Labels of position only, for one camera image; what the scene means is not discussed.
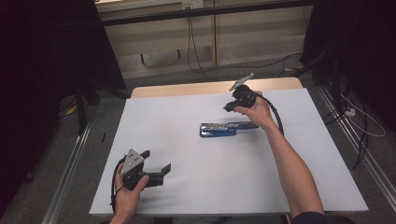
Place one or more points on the person's left hand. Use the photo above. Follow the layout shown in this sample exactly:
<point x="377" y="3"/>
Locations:
<point x="126" y="199"/>

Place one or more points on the white wall outlet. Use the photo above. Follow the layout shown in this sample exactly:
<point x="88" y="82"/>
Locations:
<point x="193" y="4"/>

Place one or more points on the blue stapler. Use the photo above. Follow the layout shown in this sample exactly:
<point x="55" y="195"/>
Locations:
<point x="218" y="130"/>

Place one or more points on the dark blue sleeve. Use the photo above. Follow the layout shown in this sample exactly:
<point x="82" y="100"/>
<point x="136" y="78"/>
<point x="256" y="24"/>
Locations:
<point x="311" y="218"/>

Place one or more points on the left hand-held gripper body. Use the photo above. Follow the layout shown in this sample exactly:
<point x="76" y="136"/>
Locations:
<point x="133" y="169"/>

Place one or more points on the black horizontal bar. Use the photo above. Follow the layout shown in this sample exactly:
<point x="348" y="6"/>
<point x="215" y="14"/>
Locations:
<point x="202" y="12"/>

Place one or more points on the person's right hand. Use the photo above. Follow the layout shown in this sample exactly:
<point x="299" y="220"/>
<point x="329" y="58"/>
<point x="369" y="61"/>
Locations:
<point x="258" y="113"/>

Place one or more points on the black curtain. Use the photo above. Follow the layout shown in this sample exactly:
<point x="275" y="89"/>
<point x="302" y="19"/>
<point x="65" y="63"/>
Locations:
<point x="355" y="46"/>
<point x="46" y="77"/>

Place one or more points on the aluminium floor rail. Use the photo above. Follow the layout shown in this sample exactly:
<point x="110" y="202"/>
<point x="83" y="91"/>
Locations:
<point x="358" y="146"/>
<point x="67" y="177"/>

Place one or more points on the person's legs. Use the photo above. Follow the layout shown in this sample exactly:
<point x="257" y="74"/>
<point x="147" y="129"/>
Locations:
<point x="224" y="220"/>

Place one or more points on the black metal stand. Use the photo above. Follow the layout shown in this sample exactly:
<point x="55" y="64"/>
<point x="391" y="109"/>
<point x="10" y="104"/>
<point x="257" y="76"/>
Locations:
<point x="83" y="105"/>
<point x="327" y="67"/>

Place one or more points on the white table mat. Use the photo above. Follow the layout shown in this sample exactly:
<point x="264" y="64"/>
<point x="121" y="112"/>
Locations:
<point x="202" y="180"/>

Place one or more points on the wooden table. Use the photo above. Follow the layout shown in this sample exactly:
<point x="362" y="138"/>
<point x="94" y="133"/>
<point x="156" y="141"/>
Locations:
<point x="186" y="89"/>

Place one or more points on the white power strip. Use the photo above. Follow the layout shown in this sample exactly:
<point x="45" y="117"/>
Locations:
<point x="350" y="112"/>

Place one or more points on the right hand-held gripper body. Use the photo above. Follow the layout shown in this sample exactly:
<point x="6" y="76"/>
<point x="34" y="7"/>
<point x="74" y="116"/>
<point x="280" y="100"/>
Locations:
<point x="244" y="95"/>

